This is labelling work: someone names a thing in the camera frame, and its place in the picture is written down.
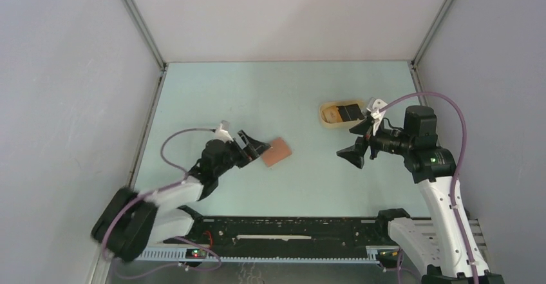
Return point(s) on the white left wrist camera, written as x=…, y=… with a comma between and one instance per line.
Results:
x=222, y=133

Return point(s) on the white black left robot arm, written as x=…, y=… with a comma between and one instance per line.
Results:
x=133, y=220

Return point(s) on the black gold-lined credit card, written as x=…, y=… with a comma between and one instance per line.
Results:
x=350, y=112

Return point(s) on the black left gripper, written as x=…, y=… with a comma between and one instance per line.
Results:
x=252, y=147

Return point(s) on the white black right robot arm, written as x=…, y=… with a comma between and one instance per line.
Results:
x=456, y=257

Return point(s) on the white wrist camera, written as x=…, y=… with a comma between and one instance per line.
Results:
x=374, y=107
x=222, y=133

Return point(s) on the aluminium frame rail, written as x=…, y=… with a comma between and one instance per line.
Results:
x=144, y=31

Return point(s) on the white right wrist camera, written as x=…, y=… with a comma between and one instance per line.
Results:
x=374, y=107

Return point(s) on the white cable duct strip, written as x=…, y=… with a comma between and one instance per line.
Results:
x=192, y=254

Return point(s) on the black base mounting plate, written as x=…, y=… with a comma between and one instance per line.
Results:
x=316, y=237

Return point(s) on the gold VIP credit card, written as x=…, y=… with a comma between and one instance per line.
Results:
x=331, y=115

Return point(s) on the orange leather card holder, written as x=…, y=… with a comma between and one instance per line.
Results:
x=278, y=151

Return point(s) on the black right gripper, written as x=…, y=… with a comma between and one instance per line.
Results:
x=355, y=154

